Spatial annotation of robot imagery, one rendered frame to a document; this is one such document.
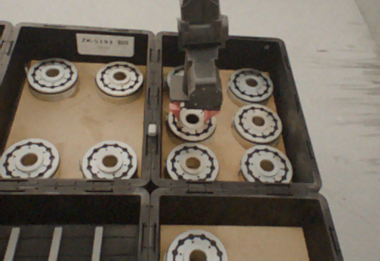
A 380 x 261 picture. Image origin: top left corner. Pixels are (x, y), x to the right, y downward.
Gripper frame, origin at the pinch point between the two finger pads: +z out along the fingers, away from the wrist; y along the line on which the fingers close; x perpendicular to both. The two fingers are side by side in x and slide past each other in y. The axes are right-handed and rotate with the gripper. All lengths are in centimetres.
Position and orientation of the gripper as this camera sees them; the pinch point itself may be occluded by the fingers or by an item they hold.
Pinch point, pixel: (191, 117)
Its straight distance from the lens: 95.3
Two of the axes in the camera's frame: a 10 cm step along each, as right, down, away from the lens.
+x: -0.3, -7.2, 7.0
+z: -1.1, 6.9, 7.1
